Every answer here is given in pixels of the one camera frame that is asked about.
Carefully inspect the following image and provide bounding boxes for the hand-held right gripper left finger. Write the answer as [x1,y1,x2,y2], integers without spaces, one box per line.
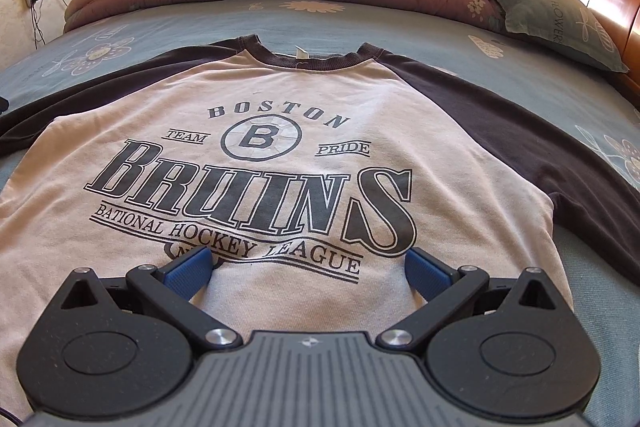
[59,245,242,351]

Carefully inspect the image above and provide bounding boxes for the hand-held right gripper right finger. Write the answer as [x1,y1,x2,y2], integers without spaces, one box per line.
[375,247,559,351]

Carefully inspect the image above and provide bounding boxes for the cream and black printed sweatshirt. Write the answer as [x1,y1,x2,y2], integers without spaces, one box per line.
[0,34,640,418]

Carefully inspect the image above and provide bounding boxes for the teal floral pillow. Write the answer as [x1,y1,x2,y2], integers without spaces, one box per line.
[494,0,630,74]

